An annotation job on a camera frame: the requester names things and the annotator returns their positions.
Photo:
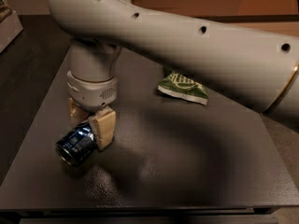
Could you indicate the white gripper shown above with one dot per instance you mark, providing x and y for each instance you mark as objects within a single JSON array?
[{"x": 91, "y": 93}]

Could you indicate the blue pepsi can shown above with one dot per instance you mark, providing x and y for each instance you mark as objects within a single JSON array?
[{"x": 75, "y": 147}]

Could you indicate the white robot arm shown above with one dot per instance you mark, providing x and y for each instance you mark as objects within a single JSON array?
[{"x": 256, "y": 69}]

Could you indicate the green chip bag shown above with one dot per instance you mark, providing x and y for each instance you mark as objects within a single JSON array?
[{"x": 179, "y": 86}]

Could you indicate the white box at left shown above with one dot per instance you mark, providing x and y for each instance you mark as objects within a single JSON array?
[{"x": 10, "y": 27}]

